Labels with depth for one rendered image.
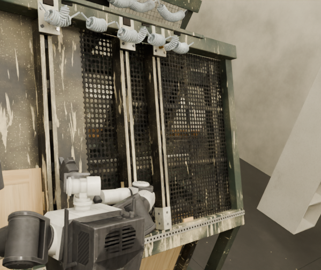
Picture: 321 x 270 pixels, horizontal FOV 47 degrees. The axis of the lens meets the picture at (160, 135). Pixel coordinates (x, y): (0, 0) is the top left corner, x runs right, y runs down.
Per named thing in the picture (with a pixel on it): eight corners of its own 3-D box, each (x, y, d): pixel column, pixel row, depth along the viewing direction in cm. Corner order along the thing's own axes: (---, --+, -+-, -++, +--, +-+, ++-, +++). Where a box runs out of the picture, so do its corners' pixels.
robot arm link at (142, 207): (157, 217, 149) (152, 227, 136) (137, 226, 150) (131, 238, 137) (143, 192, 149) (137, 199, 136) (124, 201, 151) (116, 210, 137)
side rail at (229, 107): (224, 208, 273) (237, 209, 266) (213, 62, 279) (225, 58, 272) (231, 207, 279) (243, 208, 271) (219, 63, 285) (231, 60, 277)
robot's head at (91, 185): (100, 203, 125) (101, 177, 125) (69, 204, 122) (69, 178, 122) (98, 199, 131) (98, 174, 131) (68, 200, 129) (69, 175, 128)
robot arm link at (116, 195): (103, 185, 165) (140, 182, 176) (102, 207, 165) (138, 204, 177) (114, 189, 156) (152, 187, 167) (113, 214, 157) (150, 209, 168)
